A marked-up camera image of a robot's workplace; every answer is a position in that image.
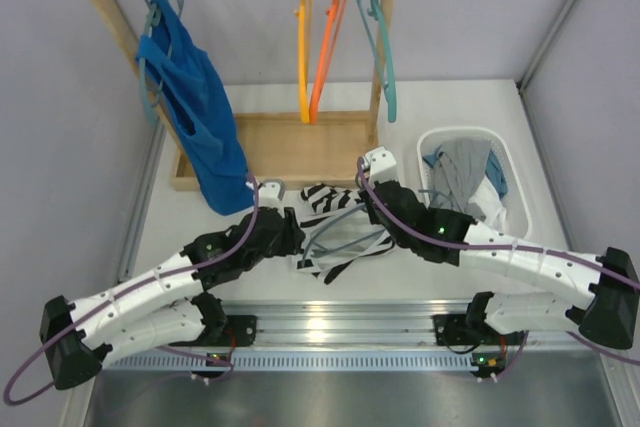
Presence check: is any grey-blue hanger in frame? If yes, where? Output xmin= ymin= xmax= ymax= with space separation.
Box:
xmin=298 ymin=188 xmax=451 ymax=265
xmin=136 ymin=0 xmax=185 ymax=126

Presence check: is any yellow hanger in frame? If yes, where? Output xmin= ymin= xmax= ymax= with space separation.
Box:
xmin=295 ymin=0 xmax=313 ymax=124

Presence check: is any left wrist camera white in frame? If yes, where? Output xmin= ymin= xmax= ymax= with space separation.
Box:
xmin=246 ymin=179 xmax=286 ymax=209

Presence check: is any orange hanger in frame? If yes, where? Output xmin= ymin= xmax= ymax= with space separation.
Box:
xmin=309 ymin=0 xmax=347 ymax=124

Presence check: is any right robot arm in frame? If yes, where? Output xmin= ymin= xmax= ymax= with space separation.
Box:
xmin=360 ymin=180 xmax=639 ymax=350

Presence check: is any teal hanger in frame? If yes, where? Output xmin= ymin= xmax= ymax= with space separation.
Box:
xmin=355 ymin=0 xmax=398 ymax=123

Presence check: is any aluminium mounting rail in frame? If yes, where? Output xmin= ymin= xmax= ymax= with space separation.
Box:
xmin=222 ymin=300 xmax=467 ymax=349

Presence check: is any white garment in basket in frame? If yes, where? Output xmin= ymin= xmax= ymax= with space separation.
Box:
xmin=469 ymin=176 xmax=508 ymax=231

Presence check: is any grey garment in basket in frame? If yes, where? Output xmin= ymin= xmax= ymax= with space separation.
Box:
xmin=430 ymin=138 xmax=491 ymax=220

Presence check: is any blue garment in basket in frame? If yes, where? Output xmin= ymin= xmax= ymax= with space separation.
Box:
xmin=485 ymin=150 xmax=508 ymax=199

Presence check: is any black white striped tank top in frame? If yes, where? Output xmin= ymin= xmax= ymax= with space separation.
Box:
xmin=291 ymin=183 xmax=397 ymax=286

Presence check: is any grey-blue hanger under blue top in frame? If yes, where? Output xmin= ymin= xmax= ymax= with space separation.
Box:
xmin=136 ymin=0 xmax=185 ymax=126

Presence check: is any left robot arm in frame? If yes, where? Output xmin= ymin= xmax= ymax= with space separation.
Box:
xmin=39 ymin=207 xmax=305 ymax=391

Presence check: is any white slotted cable duct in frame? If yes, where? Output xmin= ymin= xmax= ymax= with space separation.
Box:
xmin=108 ymin=350 xmax=504 ymax=372

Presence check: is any wooden clothes rack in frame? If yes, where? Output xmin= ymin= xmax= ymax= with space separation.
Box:
xmin=91 ymin=0 xmax=394 ymax=188

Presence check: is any blue tank top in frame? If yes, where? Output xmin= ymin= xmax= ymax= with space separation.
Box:
xmin=136 ymin=0 xmax=253 ymax=215

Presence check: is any white perforated laundry basket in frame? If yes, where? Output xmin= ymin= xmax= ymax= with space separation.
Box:
xmin=416 ymin=126 xmax=531 ymax=238

